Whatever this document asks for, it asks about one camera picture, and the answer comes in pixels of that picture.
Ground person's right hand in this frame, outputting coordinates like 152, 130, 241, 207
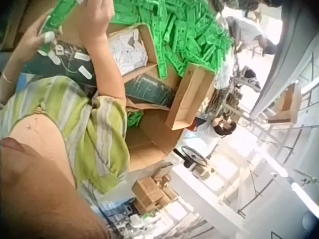
79, 0, 116, 43

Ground person's left hand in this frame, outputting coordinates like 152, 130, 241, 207
14, 8, 63, 62

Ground white plastic clip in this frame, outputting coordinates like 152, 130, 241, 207
41, 32, 55, 43

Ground green plastic strip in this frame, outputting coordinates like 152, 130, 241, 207
37, 0, 85, 56

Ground dark tray with white clips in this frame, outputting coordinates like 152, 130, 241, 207
23, 41, 100, 81

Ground cardboard box of white clips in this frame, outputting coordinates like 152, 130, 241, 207
106, 23, 160, 77

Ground dark green plastic bag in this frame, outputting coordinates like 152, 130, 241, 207
124, 74, 176, 108

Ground bunch of green strips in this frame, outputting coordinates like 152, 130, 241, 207
126, 110, 145, 128

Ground heap of green plastic strips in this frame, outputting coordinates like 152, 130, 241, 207
109, 0, 235, 78

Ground large open cardboard box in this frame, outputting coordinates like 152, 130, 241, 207
124, 106, 185, 173

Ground narrow empty cardboard box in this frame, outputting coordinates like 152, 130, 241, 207
165, 62, 215, 131

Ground black fan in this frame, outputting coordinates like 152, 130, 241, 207
173, 145, 209, 168

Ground stack of small cardboard boxes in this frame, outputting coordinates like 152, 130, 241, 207
131, 173, 178, 215

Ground white table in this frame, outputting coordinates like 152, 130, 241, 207
171, 163, 252, 239

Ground cardboard box on rack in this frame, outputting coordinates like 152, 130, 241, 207
267, 83, 303, 124

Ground thin silver bracelet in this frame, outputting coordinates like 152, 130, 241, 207
0, 71, 13, 84

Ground metal rack frame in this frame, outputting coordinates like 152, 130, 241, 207
236, 53, 319, 217

